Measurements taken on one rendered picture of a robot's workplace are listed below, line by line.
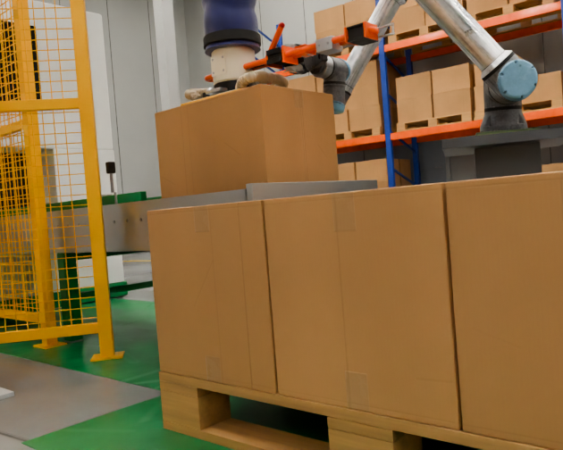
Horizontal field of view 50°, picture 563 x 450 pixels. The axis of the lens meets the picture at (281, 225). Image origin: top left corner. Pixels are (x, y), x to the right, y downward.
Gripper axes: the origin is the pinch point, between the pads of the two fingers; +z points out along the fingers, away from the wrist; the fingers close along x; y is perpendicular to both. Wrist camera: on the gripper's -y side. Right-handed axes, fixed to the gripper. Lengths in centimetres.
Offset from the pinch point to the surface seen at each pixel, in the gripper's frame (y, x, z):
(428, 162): 379, 13, -803
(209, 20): 28.4, 18.2, 11.0
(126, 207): 56, -51, 35
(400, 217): -92, -58, 79
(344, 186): -13, -48, -13
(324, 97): -4.5, -14.3, -15.1
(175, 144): 43, -28, 19
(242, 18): 17.7, 17.5, 4.0
